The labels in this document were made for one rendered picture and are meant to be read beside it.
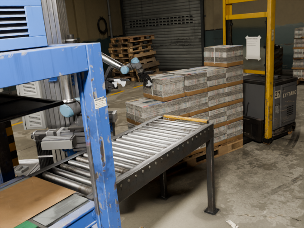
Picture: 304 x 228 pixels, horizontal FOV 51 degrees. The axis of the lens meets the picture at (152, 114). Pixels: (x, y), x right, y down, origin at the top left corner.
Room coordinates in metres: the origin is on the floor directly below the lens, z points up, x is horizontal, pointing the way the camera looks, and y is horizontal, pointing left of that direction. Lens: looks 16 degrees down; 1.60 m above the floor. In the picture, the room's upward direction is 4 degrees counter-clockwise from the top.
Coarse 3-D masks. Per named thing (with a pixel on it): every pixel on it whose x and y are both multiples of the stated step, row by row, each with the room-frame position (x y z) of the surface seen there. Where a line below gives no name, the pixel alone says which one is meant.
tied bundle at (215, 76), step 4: (192, 68) 3.85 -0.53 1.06; (196, 68) 3.82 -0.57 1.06; (200, 68) 3.80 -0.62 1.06; (204, 68) 3.77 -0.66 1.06; (208, 68) 3.75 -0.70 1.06; (212, 68) 3.73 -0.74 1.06; (216, 68) 3.70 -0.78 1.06; (220, 68) 3.68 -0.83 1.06; (224, 68) 3.67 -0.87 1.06; (208, 72) 3.52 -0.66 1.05; (212, 72) 3.56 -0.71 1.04; (216, 72) 3.59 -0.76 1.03; (220, 72) 3.63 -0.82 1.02; (224, 72) 3.67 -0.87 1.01; (208, 76) 3.53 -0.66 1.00; (212, 76) 3.56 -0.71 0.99; (216, 76) 3.60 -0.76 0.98; (220, 76) 3.63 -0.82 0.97; (224, 76) 3.67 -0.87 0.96; (208, 80) 3.53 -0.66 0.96; (212, 80) 3.56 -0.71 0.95; (216, 80) 3.59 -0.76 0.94; (220, 80) 3.62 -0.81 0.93; (224, 80) 3.66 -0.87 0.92; (208, 84) 3.52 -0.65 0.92; (212, 84) 3.56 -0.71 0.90; (216, 84) 3.59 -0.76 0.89; (220, 84) 3.63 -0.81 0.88
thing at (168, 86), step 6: (156, 78) 3.31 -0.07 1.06; (162, 78) 3.26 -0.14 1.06; (168, 78) 3.24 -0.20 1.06; (174, 78) 3.27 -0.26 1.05; (180, 78) 3.32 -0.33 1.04; (156, 84) 3.28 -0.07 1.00; (162, 84) 3.19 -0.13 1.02; (168, 84) 3.24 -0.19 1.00; (174, 84) 3.27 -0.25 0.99; (180, 84) 3.32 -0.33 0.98; (156, 90) 3.28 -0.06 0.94; (162, 90) 3.19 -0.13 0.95; (168, 90) 3.23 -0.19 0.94; (174, 90) 3.27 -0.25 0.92; (180, 90) 3.32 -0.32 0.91; (162, 96) 3.19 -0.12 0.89
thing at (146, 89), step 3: (150, 75) 3.55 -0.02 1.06; (153, 75) 3.52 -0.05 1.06; (156, 75) 3.51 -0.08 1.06; (159, 75) 3.51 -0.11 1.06; (165, 75) 3.48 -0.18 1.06; (144, 84) 3.47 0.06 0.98; (144, 87) 3.47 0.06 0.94; (147, 87) 3.42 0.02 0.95; (150, 87) 3.38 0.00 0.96; (144, 90) 3.47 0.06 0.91; (147, 90) 3.42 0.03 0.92; (150, 90) 3.37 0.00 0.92; (147, 93) 3.43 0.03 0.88; (150, 93) 3.38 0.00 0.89
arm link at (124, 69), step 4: (104, 56) 3.13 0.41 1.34; (108, 56) 3.15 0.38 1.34; (104, 60) 3.12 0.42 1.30; (108, 60) 3.12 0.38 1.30; (112, 60) 3.12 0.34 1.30; (108, 64) 3.13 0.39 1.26; (112, 64) 3.11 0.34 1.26; (116, 64) 3.11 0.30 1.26; (120, 64) 3.11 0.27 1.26; (116, 68) 3.12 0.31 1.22; (120, 68) 3.10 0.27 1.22; (124, 68) 3.07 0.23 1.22; (128, 68) 3.11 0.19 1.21; (124, 72) 3.07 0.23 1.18
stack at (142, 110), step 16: (192, 96) 3.39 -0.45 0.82; (208, 96) 3.53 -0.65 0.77; (224, 96) 3.67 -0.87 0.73; (128, 112) 3.31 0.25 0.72; (144, 112) 3.05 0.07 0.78; (160, 112) 3.15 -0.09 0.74; (176, 112) 3.27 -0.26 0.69; (208, 112) 3.51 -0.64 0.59; (224, 112) 3.66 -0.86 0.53; (128, 128) 3.34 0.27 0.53; (224, 128) 3.65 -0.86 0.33; (224, 144) 3.65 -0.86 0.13; (192, 160) 3.37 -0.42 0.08
